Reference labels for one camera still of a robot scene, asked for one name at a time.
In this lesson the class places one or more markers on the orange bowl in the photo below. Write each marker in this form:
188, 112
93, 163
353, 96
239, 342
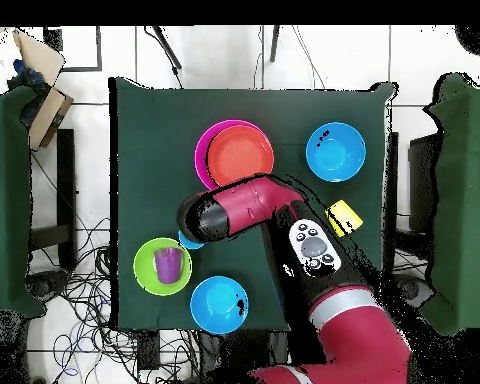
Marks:
240, 154

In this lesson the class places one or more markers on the light blue cup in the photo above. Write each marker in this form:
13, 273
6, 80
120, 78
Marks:
188, 242

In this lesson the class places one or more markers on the pink bowl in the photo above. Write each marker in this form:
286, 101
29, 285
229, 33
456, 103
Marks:
200, 156

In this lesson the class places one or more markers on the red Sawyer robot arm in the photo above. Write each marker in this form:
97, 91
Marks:
248, 204

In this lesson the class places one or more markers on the purple cup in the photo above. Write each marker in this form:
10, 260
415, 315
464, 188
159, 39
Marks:
168, 266

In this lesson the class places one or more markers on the light blue bowl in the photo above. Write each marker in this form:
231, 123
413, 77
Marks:
336, 152
216, 306

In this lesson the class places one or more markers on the yellow cup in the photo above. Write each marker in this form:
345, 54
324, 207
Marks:
348, 218

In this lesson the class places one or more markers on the lime green bowl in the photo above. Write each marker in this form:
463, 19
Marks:
144, 276

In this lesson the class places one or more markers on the dark green tablecloth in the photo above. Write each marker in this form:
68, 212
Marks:
164, 120

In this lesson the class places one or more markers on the black power strip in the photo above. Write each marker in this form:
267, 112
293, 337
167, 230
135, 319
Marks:
148, 352

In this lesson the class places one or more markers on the black tripod leg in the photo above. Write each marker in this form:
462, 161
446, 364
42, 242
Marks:
274, 44
167, 48

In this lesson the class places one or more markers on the black bench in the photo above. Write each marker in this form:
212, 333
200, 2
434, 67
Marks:
66, 200

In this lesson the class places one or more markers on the dark green cloth-covered table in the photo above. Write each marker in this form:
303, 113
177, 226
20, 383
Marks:
4, 200
464, 200

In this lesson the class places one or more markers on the brown cardboard box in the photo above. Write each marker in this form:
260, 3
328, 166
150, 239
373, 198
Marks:
44, 60

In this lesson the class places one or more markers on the blue cloth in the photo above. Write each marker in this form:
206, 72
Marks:
28, 76

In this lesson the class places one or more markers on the black round object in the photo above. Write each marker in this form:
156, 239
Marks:
478, 38

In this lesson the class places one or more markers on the black pedestal foot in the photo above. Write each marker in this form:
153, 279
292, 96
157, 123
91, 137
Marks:
48, 284

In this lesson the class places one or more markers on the black metal frame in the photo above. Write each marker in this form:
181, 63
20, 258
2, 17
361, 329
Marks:
99, 48

